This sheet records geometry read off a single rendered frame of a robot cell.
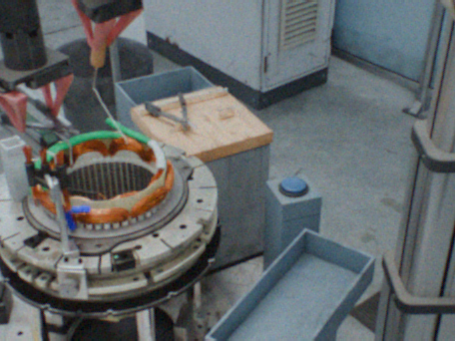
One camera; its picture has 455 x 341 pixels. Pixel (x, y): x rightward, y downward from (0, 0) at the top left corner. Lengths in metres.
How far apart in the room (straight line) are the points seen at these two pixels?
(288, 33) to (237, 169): 2.22
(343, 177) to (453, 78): 2.10
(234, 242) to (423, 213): 0.42
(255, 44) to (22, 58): 2.40
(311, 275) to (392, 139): 2.38
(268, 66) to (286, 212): 2.32
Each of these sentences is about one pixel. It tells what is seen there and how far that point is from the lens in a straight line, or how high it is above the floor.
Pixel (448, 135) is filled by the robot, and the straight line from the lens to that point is 1.00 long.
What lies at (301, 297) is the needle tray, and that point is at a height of 1.03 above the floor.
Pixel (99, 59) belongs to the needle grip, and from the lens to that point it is 0.93.
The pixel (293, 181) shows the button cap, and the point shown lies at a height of 1.04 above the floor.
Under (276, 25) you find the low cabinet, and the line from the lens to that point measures 3.37.
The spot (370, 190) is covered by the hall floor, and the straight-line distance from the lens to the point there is 2.98.
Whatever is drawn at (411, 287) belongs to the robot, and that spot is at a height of 0.94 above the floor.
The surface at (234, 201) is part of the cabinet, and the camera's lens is 1.29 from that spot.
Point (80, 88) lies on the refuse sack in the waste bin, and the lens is 2.63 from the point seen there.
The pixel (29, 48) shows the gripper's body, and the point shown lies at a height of 1.30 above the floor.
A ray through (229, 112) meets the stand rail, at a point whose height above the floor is 1.08.
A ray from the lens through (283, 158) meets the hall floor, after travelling 3.14.
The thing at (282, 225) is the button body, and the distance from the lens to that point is 1.15.
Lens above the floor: 1.70
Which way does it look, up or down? 34 degrees down
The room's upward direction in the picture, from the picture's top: straight up
